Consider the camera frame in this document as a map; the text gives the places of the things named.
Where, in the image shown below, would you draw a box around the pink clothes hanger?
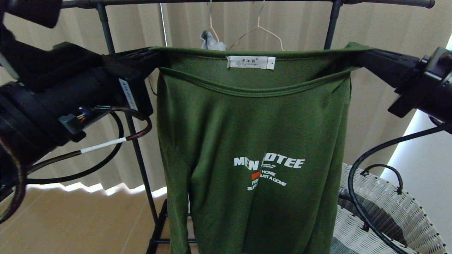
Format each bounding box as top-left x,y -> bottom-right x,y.
208,0 -> 220,43
228,0 -> 285,52

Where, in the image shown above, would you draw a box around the black clothes rack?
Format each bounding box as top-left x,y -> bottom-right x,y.
60,0 -> 435,254

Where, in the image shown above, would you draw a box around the white laundry basket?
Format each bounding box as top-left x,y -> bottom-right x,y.
329,162 -> 447,254

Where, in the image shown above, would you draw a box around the green garment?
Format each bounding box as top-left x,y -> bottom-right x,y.
152,42 -> 372,254

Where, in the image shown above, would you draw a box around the pale grey shorts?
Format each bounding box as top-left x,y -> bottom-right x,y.
200,30 -> 228,51

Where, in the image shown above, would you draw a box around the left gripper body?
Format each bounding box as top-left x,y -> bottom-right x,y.
0,66 -> 154,170

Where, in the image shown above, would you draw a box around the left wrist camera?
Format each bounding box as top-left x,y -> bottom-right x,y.
0,0 -> 105,91

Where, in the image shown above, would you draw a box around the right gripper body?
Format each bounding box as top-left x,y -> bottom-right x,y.
387,47 -> 452,125

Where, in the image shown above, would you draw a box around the black cable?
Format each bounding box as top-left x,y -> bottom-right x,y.
347,123 -> 452,254
25,111 -> 125,185

